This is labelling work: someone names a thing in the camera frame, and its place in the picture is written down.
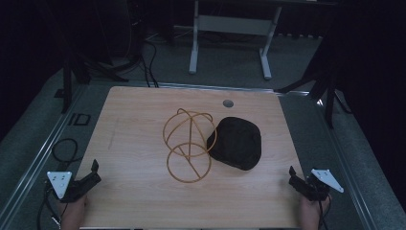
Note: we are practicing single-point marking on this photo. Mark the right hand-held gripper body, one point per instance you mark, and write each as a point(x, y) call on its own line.
point(320, 185)

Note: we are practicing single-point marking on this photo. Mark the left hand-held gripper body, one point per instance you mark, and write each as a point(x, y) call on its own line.
point(63, 187)

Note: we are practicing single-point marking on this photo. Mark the black cap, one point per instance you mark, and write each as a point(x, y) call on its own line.
point(236, 143)

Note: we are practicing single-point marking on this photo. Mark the person's left hand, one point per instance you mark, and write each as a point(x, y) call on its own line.
point(74, 212)

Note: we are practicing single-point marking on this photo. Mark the person's right hand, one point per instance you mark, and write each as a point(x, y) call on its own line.
point(309, 213)

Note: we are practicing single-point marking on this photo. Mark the black tripod stand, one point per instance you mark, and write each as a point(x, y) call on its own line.
point(328, 92)
point(67, 86)

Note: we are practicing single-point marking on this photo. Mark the grey round table grommet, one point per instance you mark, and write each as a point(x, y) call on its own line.
point(228, 103)

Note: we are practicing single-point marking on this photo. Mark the aluminium frame rail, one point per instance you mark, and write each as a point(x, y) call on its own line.
point(223, 87)
point(41, 153)
point(351, 166)

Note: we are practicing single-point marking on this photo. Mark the white metal desk frame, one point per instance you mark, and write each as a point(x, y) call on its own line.
point(234, 25)

